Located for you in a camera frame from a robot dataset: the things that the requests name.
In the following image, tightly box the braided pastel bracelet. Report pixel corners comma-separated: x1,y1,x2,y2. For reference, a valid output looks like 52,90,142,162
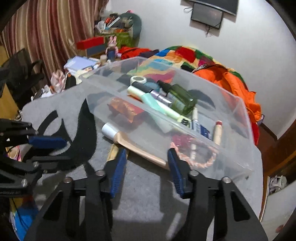
170,135,219,169

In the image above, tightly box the white pen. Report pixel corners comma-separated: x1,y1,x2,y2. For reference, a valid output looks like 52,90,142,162
190,106,199,162

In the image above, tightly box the beige cosmetic tube silver cap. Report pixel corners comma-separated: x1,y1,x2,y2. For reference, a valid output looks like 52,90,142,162
101,123,170,170

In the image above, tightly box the small golden box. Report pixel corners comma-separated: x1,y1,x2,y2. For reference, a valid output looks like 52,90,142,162
106,144,119,162

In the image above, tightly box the cream red-capped tube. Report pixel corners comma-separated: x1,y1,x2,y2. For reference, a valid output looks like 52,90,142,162
212,120,223,145

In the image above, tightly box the blue card packet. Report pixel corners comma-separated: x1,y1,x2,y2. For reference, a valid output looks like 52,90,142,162
191,119,212,140

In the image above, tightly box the red tea packet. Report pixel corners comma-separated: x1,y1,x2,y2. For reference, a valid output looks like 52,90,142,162
108,97,144,123

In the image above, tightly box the mint green Miniso tube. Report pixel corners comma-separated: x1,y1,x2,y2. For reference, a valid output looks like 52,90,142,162
127,85,181,120

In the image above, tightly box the purple folding umbrella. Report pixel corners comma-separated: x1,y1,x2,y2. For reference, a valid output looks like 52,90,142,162
132,81,172,107

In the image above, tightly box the teal squeeze tube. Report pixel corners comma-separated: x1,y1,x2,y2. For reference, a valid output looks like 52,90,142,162
140,93,166,115

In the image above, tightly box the white tape roll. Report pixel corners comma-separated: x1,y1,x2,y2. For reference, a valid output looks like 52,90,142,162
130,75,147,85

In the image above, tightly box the green glass spray bottle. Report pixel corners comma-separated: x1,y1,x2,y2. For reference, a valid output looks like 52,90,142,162
157,80,197,115

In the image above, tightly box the teal tape roll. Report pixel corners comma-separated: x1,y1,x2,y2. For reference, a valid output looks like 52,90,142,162
144,82,160,92

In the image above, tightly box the pale green dotted card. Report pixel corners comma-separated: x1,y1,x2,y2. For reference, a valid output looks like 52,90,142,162
177,115,192,128

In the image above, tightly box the wooden door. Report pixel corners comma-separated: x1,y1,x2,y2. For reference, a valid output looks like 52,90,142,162
257,123,295,183

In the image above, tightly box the blue notebook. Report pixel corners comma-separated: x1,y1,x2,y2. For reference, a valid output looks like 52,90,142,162
63,56,101,76

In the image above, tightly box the clear plastic storage bin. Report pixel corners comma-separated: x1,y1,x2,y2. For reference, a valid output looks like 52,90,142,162
80,57,257,180

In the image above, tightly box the red long box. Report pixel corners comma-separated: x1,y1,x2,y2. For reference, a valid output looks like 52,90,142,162
76,36,104,50

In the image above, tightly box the pink rabbit figurine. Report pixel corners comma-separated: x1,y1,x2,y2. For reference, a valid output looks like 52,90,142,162
105,36,118,62

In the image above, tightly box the striped curtain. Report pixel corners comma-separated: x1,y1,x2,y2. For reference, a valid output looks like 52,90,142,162
1,1,108,77

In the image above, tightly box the red garment on floor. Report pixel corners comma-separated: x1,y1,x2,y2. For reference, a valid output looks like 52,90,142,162
118,46,150,60

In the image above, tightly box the orange down jacket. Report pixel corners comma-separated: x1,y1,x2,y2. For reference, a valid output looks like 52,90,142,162
193,64,262,145

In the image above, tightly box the dark purple garment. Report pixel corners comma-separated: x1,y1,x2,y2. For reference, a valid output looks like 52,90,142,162
139,49,159,58

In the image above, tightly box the green box of clutter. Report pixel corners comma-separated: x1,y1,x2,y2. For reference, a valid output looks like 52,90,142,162
94,13,139,48

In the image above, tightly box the colourful patchwork quilt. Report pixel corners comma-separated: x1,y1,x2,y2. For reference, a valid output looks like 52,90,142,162
149,46,245,89

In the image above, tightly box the grey green neck pillow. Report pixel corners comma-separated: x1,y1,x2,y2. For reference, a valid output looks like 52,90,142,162
119,12,142,40

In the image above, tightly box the small wall monitor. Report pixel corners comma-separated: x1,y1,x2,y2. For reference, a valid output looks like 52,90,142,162
191,3,224,29

